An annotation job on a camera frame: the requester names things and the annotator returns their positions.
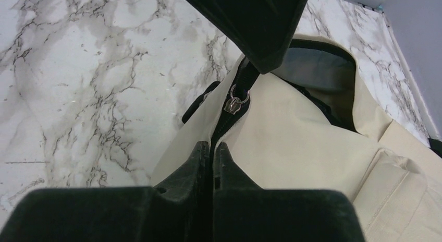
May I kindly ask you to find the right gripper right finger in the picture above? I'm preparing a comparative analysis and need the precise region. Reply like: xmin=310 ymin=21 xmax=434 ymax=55
xmin=213 ymin=143 xmax=364 ymax=241

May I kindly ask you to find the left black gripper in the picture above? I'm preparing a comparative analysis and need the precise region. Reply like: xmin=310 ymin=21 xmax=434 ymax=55
xmin=186 ymin=0 xmax=308 ymax=74

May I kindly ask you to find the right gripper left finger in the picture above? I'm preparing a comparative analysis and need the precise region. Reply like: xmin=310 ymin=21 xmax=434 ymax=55
xmin=1 ymin=142 xmax=211 ymax=241

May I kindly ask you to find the cream canvas backpack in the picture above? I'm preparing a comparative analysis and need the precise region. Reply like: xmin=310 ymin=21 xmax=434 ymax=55
xmin=151 ymin=35 xmax=441 ymax=241

